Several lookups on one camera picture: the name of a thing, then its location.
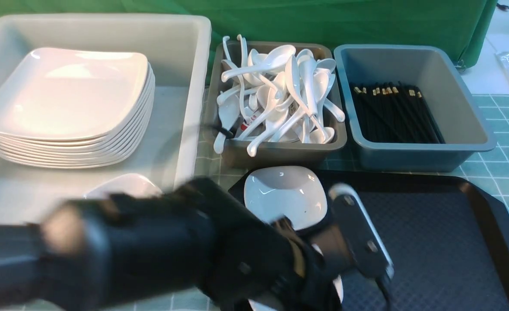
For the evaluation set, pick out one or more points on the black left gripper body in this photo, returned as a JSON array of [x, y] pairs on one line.
[[309, 284]]

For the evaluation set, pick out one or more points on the white bowl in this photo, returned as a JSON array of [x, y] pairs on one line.
[[290, 191], [131, 184], [260, 268]]

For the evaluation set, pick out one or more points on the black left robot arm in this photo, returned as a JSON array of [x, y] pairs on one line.
[[92, 254]]

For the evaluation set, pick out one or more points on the black serving tray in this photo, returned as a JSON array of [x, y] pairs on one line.
[[490, 227]]

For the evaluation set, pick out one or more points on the pile of black chopsticks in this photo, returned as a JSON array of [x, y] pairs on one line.
[[394, 113]]

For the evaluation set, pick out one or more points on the brown spoon bin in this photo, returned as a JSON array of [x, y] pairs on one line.
[[272, 154]]

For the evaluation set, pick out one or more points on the pile of white spoons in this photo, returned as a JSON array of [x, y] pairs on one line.
[[279, 96]]

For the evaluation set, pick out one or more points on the blue-grey chopstick bin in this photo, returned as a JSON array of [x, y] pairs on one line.
[[463, 127]]

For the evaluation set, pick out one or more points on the white bowl in tub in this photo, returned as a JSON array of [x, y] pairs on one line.
[[131, 184]]

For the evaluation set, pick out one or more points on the green checked tablecloth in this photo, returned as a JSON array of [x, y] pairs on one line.
[[505, 172]]

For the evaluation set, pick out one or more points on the large white plastic tub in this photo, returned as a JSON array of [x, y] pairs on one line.
[[177, 48]]

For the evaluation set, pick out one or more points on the green backdrop cloth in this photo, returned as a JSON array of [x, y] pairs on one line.
[[458, 27]]

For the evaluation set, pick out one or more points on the stack of white square plates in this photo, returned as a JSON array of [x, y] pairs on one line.
[[69, 109]]

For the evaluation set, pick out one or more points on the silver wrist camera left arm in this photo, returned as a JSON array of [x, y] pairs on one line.
[[367, 250]]

